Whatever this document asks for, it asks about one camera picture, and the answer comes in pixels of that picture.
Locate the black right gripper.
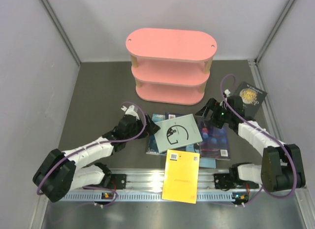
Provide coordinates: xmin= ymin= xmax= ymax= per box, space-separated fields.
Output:
xmin=195 ymin=98 xmax=232 ymax=129

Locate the dark navy hardcover book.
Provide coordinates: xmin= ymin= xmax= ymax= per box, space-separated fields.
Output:
xmin=165 ymin=112 xmax=183 ymax=120

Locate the teal ocean cover book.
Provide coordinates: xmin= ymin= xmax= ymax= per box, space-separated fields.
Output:
xmin=146 ymin=114 xmax=166 ymax=156

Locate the grey-green book with black circle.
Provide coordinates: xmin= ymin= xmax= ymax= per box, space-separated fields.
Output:
xmin=154 ymin=114 xmax=202 ymax=153

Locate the purple blue cover book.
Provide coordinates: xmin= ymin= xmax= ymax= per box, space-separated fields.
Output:
xmin=196 ymin=117 xmax=230 ymax=161

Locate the light blue thin book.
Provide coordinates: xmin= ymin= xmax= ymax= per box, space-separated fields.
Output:
xmin=184 ymin=143 xmax=217 ymax=169

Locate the yellow book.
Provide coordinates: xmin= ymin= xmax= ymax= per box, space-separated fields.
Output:
xmin=162 ymin=150 xmax=200 ymax=204

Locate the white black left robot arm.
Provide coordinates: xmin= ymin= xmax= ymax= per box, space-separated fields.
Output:
xmin=32 ymin=114 xmax=160 ymax=202

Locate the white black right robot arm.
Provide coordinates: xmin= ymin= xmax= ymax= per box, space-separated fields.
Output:
xmin=195 ymin=96 xmax=306 ymax=192

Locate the black book with gold moon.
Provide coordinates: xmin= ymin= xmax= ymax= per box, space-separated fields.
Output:
xmin=233 ymin=81 xmax=267 ymax=118

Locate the pink three-tier shelf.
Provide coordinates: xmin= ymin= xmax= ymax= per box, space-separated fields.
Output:
xmin=126 ymin=28 xmax=217 ymax=105

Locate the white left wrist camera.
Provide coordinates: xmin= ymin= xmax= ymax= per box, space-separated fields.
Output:
xmin=121 ymin=105 xmax=140 ymax=120

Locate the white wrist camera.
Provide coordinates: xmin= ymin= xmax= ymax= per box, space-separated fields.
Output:
xmin=121 ymin=105 xmax=140 ymax=120
xmin=222 ymin=89 xmax=231 ymax=98

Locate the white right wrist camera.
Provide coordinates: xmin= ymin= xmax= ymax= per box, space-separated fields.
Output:
xmin=222 ymin=89 xmax=231 ymax=98

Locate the aluminium mounting rail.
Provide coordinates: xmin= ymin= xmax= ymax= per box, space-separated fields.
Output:
xmin=112 ymin=168 xmax=228 ymax=193

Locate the perforated grey cable duct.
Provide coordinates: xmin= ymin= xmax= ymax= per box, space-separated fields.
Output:
xmin=61 ymin=191 xmax=249 ymax=202

